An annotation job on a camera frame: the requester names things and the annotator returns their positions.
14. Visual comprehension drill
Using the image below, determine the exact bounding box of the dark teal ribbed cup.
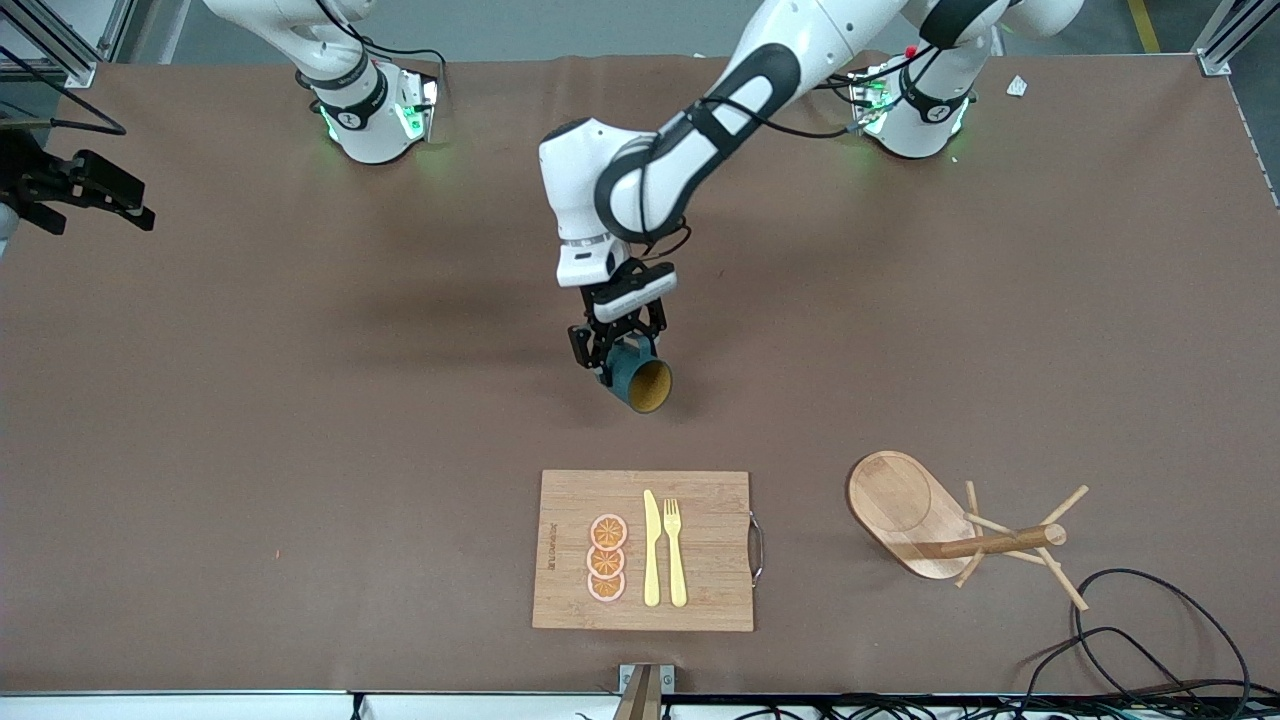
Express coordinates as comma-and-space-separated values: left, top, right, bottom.
603, 338, 674, 415

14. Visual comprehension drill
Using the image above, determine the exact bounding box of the brown table mat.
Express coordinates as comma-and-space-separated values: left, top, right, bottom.
0, 50, 1280, 696

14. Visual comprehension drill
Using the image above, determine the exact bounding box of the yellow plastic knife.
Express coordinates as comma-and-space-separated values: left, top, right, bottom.
642, 489, 663, 608

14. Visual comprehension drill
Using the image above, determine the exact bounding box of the yellow plastic fork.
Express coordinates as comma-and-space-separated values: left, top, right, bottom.
663, 498, 689, 609

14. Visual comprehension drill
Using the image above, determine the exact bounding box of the wooden mug tree stand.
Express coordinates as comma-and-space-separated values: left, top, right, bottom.
847, 450, 1091, 613

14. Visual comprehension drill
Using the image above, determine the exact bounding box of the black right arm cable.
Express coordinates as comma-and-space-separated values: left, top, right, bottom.
0, 45, 126, 137

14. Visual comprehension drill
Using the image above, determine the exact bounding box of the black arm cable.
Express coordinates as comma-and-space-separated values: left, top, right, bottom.
0, 45, 126, 137
640, 45, 946, 263

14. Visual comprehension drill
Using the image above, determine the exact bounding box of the aluminium frame profile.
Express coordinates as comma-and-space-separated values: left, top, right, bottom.
0, 0, 136, 89
1195, 0, 1280, 77

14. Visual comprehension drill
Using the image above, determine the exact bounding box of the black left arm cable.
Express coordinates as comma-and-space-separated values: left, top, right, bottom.
640, 45, 946, 263

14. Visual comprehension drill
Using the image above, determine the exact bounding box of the black left base cable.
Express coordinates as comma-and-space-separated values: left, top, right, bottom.
812, 70, 871, 109

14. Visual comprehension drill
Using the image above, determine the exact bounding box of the black base cable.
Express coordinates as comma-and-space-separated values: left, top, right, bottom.
812, 70, 871, 109
315, 0, 448, 76

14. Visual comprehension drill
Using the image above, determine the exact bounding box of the black right base cable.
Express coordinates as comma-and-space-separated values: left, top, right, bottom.
315, 0, 448, 76

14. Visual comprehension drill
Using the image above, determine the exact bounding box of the metal bracket with post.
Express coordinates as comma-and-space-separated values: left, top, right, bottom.
612, 663, 677, 720

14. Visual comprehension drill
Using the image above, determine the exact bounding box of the black looped cable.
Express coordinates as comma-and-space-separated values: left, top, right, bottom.
1075, 568, 1253, 701
1020, 625, 1201, 701

